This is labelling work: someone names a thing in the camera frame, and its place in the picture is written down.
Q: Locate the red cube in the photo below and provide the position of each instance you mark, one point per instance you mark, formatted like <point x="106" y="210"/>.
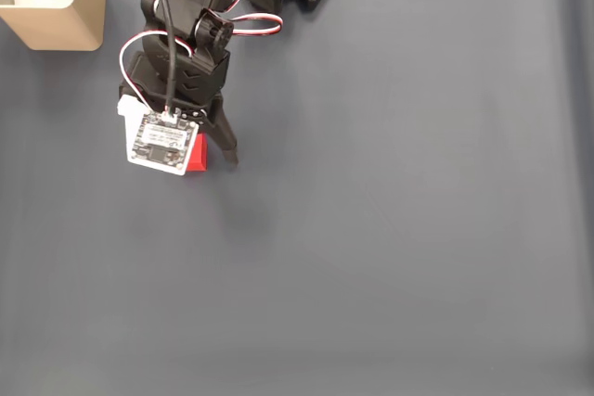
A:
<point x="199" y="155"/>

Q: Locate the grey table mat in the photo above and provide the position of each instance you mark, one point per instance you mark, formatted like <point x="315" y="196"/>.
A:
<point x="325" y="238"/>

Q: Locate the white camera circuit board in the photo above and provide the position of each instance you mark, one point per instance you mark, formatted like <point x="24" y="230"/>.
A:
<point x="160" y="143"/>

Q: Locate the beige open box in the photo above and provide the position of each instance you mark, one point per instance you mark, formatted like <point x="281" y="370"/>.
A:
<point x="69" y="27"/>

